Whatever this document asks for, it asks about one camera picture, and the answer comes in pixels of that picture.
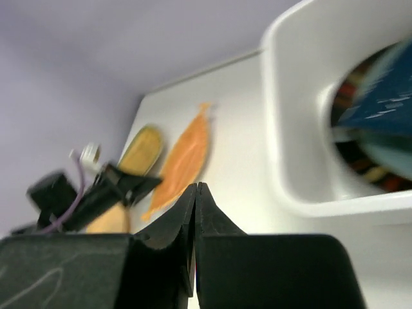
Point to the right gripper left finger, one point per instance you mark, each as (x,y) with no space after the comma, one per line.
(153,268)

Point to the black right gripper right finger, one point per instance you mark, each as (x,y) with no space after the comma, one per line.
(239,270)

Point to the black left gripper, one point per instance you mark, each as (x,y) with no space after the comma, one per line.
(110,187)

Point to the orange leaf-shaped plate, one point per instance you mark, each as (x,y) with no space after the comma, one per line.
(184,163)

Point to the teal round ceramic plate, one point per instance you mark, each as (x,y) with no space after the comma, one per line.
(392,152)

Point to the dark blue leaf dish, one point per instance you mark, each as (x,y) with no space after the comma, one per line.
(383,101)

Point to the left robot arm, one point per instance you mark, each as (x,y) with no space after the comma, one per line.
(63,209)

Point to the white plastic bin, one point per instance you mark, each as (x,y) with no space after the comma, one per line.
(306,52)

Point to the yellow green bamboo-pattern plate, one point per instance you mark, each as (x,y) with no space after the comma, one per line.
(143,151)

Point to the yellow round plate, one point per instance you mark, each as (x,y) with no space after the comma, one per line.
(114,220)

